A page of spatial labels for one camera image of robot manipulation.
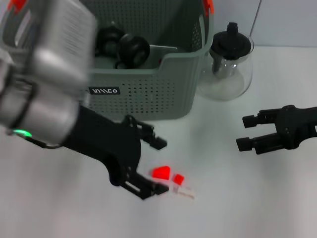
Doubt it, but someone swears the grey-green perforated storage bin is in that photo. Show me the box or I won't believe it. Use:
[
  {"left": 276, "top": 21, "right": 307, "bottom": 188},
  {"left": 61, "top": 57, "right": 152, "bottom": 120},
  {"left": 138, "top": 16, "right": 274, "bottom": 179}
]
[{"left": 0, "top": 0, "right": 214, "bottom": 121}]

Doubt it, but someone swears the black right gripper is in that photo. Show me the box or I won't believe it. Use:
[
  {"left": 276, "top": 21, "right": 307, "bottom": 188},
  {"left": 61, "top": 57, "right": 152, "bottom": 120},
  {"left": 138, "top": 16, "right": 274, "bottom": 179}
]
[{"left": 236, "top": 105, "right": 317, "bottom": 155}]

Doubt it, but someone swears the glass teacup with black sleeve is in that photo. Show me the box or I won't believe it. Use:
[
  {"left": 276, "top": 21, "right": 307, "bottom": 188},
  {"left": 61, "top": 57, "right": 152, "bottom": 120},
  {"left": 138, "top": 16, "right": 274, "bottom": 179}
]
[
  {"left": 114, "top": 33, "right": 151, "bottom": 70},
  {"left": 94, "top": 21, "right": 126, "bottom": 59}
]

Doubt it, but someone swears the bright red slope brick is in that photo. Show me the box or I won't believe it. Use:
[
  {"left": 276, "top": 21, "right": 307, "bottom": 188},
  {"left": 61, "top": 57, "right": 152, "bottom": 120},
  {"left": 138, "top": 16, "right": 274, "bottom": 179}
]
[{"left": 151, "top": 165, "right": 171, "bottom": 180}]

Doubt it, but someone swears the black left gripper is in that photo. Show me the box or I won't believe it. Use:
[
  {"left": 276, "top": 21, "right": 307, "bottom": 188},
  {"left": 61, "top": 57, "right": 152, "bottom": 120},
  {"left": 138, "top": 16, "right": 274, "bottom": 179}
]
[{"left": 61, "top": 105, "right": 170, "bottom": 201}]

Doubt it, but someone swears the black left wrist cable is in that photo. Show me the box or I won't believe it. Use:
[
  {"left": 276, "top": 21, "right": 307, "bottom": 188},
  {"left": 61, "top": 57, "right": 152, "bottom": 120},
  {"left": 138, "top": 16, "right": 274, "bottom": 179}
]
[{"left": 24, "top": 136, "right": 60, "bottom": 150}]

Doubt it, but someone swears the glass teapot with black lid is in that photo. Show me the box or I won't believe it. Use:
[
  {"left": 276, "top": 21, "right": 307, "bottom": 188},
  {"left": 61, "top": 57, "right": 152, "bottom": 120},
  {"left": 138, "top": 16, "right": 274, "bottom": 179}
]
[{"left": 195, "top": 21, "right": 255, "bottom": 101}]

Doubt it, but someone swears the small red brick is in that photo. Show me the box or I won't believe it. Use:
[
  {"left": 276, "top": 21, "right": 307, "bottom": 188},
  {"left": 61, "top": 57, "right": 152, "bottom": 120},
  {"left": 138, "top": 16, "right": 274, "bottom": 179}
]
[{"left": 173, "top": 173, "right": 185, "bottom": 186}]

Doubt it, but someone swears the long white brick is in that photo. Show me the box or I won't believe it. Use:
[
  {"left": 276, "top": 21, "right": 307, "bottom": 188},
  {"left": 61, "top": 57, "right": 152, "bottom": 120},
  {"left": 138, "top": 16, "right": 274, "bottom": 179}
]
[{"left": 172, "top": 185, "right": 196, "bottom": 200}]

